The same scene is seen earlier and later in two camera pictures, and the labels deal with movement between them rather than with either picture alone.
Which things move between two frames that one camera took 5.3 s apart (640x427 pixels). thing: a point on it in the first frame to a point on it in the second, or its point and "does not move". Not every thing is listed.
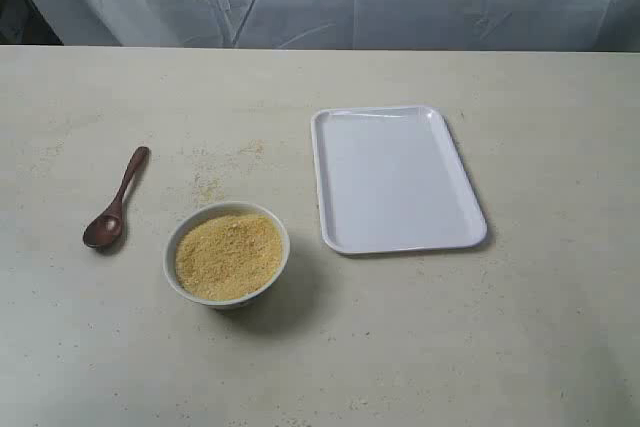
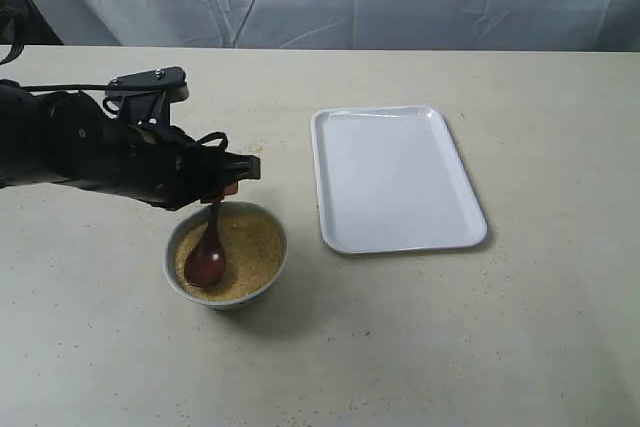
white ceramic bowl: [225, 254] does not move
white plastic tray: [392, 180] does not move
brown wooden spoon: [108, 225] to [206, 262]
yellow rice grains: [228, 255] does not move
